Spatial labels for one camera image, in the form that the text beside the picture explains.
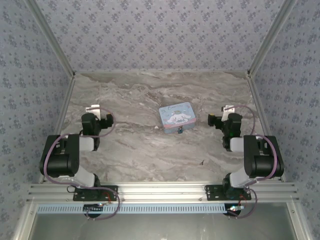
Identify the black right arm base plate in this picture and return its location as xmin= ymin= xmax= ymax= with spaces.
xmin=204 ymin=184 xmax=252 ymax=202

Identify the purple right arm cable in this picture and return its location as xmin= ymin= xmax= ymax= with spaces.
xmin=224 ymin=104 xmax=279 ymax=221

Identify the white slotted cable duct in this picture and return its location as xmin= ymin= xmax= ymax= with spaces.
xmin=36 ymin=203 xmax=232 ymax=215

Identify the aluminium frame post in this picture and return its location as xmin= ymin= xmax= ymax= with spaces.
xmin=246 ymin=0 xmax=300 ymax=77
xmin=25 ymin=0 xmax=76 ymax=77

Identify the blue cartoon tin box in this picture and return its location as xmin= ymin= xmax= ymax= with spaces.
xmin=158 ymin=101 xmax=197 ymax=135

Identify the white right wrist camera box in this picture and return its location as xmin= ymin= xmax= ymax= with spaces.
xmin=220 ymin=104 xmax=236 ymax=121

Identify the grey metal panel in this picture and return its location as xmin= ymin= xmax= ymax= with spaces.
xmin=26 ymin=212 xmax=301 ymax=240

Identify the small circuit board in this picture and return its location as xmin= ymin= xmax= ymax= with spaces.
xmin=83 ymin=203 xmax=105 ymax=214
xmin=224 ymin=204 xmax=245 ymax=216

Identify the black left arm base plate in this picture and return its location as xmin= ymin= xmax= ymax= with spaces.
xmin=72 ymin=185 xmax=119 ymax=202

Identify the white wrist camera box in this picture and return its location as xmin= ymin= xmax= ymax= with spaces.
xmin=85 ymin=104 xmax=102 ymax=120
xmin=220 ymin=104 xmax=236 ymax=121

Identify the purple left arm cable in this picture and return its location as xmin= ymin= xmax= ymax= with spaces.
xmin=41 ymin=106 xmax=122 ymax=222

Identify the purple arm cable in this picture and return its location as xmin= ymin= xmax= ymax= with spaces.
xmin=224 ymin=104 xmax=279 ymax=221
xmin=41 ymin=106 xmax=122 ymax=222

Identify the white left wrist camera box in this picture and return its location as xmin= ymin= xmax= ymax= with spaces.
xmin=85 ymin=104 xmax=102 ymax=120

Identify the aluminium cross rail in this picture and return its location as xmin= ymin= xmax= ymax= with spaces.
xmin=25 ymin=181 xmax=300 ymax=204

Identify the aluminium table side rail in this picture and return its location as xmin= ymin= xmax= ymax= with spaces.
xmin=246 ymin=72 xmax=286 ymax=183
xmin=38 ymin=72 xmax=77 ymax=185

